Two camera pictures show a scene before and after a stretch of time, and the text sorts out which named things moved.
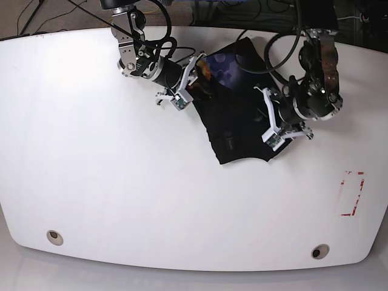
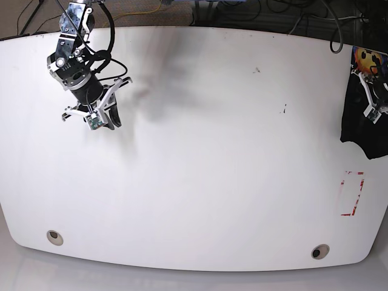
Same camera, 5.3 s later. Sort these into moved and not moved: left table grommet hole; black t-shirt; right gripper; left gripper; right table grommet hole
Moved: black t-shirt; right gripper; left gripper
Not moved: left table grommet hole; right table grommet hole
